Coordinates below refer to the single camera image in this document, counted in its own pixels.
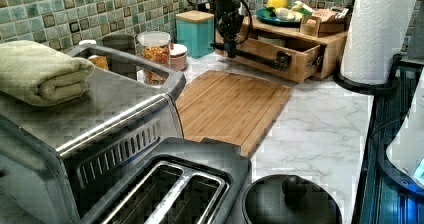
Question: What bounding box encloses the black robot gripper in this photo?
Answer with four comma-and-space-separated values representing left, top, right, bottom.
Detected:
215, 0, 243, 58

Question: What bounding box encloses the wooden drawer with black handle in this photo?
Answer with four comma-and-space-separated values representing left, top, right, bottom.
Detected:
233, 38, 323, 83

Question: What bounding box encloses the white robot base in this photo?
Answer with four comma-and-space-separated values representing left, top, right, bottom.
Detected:
380, 74, 424, 198

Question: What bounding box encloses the wooden drawer cabinet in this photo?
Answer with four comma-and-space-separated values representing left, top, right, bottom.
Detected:
248, 18, 347, 79

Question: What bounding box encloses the teal canister with wooden lid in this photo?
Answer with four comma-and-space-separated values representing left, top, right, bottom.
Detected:
176, 10, 214, 58

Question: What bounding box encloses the teal plate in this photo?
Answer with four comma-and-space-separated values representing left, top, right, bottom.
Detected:
256, 8, 300, 28

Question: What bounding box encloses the small pink lidded jar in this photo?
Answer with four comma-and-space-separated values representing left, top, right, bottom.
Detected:
170, 43, 188, 71

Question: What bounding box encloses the garlic bulb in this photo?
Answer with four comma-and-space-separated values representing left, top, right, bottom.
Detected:
275, 7, 289, 20

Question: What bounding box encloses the bamboo cutting board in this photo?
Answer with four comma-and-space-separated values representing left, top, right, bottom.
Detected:
176, 71, 291, 157

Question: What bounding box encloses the yellow lemon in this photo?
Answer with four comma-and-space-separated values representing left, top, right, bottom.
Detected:
266, 0, 288, 9

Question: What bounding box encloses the clear jar with snacks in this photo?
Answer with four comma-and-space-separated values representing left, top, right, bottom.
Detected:
137, 31, 171, 85

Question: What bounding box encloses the small wooden box organizer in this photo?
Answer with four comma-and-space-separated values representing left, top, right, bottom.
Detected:
300, 15, 348, 37

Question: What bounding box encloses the orange jar with white lid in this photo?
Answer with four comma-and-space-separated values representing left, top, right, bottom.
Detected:
79, 40, 108, 70

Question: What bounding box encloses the black slot toaster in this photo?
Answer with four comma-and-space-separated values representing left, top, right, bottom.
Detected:
80, 138, 251, 224

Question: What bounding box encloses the white paper towel roll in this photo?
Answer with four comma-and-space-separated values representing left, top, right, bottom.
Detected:
340, 0, 416, 84

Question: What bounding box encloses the black pot lid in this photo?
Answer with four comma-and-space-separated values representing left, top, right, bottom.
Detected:
242, 174, 342, 224

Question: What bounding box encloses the black paper towel holder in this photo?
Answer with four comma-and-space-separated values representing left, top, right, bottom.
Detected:
333, 54, 402, 96

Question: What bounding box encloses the folded green towel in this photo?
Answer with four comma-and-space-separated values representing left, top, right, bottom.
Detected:
0, 40, 95, 107

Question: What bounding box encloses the stainless steel toaster oven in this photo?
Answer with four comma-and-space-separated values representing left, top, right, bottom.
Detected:
1, 45, 186, 224

